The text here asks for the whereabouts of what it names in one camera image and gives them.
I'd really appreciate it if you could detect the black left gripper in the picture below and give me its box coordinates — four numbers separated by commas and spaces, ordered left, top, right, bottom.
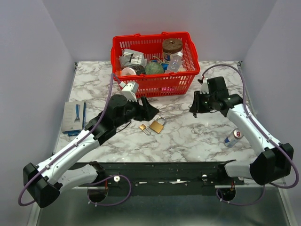
115, 95, 160, 129

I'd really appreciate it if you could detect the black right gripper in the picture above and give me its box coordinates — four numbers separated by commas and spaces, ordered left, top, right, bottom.
189, 90, 216, 113

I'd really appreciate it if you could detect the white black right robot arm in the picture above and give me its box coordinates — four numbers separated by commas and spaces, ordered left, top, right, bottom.
190, 77, 293, 185

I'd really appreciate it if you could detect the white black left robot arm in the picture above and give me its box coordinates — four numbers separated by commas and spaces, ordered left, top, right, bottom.
18, 95, 159, 208

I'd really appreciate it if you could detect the small brass padlock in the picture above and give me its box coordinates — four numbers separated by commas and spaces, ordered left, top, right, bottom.
139, 124, 151, 136

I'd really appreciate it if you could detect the large brass padlock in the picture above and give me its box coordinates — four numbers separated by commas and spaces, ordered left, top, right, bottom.
149, 117, 166, 134

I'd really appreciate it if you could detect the red plastic shopping basket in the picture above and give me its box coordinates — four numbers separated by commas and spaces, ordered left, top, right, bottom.
111, 32, 200, 97

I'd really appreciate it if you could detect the black tape roll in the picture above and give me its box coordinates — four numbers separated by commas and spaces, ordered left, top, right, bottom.
121, 65, 146, 76

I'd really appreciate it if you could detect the green glitter ball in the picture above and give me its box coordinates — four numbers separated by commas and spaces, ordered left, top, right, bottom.
144, 62, 164, 75

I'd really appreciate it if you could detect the red bull can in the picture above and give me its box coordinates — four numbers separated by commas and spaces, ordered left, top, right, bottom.
224, 128, 243, 148

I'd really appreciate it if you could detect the clear plastic bottle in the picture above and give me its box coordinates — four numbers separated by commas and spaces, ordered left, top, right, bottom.
165, 52, 183, 73

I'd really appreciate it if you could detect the grey foil pouch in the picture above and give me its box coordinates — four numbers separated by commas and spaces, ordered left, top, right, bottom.
119, 48, 147, 68

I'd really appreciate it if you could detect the jar with brown lid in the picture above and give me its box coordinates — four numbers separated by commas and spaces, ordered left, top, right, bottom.
162, 38, 183, 63

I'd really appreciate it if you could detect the blue razor package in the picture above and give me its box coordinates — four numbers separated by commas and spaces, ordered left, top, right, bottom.
61, 101, 86, 137

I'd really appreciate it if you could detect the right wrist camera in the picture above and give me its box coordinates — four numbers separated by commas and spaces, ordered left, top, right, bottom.
198, 77, 209, 94

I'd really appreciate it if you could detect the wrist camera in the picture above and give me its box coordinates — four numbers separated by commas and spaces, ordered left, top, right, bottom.
120, 81, 139, 102
198, 77, 209, 94

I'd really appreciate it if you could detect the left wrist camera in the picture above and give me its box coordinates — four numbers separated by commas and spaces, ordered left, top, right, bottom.
120, 81, 139, 102

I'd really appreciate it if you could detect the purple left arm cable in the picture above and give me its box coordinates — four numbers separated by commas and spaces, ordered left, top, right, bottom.
18, 73, 123, 206

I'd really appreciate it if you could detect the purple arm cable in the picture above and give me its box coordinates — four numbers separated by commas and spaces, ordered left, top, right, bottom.
18, 73, 123, 206
201, 64, 300, 189

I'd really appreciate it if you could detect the black metal base rail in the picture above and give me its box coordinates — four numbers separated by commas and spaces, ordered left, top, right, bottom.
71, 161, 259, 197

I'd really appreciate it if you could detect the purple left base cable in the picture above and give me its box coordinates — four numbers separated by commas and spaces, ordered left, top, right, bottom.
87, 174, 132, 208

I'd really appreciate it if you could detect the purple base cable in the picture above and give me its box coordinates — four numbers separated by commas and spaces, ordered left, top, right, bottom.
87, 174, 132, 208
216, 183, 266, 206

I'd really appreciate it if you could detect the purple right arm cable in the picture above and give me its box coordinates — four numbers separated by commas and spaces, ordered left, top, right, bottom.
201, 64, 300, 189

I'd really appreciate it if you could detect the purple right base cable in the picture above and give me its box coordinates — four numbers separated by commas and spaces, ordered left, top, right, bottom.
216, 183, 266, 206

